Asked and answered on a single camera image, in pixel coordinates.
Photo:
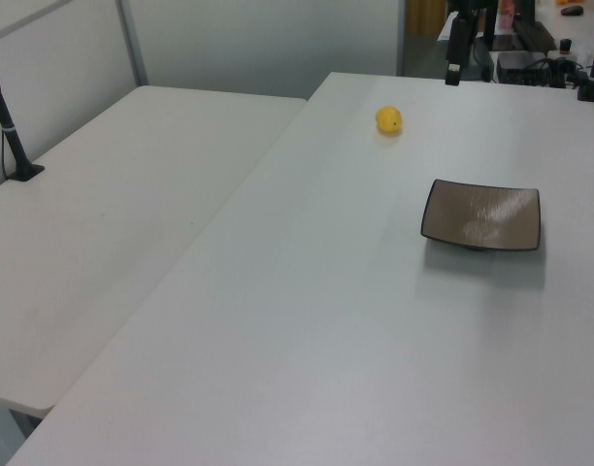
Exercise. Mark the black computer mouse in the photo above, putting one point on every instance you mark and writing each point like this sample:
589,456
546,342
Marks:
572,10

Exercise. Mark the brown square ceramic plate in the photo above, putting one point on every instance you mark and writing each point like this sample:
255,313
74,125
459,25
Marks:
481,216

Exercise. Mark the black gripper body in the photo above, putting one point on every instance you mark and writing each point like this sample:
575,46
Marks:
471,5

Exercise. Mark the black electronics box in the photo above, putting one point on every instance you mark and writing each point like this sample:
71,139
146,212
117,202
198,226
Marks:
520,67

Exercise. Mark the black clamp camera stand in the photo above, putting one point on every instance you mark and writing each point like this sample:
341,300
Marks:
592,77

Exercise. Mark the black camera stand pole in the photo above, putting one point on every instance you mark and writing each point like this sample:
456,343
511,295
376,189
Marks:
6,126

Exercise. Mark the grey wall corner post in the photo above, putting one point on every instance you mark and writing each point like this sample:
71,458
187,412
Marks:
400,39

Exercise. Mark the yellow wooden door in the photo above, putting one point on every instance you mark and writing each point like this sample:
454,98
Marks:
423,17

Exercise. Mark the black slanted keyboard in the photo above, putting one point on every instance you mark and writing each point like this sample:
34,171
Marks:
535,35

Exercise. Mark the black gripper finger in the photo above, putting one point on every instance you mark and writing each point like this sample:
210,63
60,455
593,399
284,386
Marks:
491,29
457,43

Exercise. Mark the white adjacent side table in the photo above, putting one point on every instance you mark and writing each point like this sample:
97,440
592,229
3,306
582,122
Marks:
108,233

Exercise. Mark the grey partition frame post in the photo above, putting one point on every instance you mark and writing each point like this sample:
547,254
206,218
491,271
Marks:
132,43

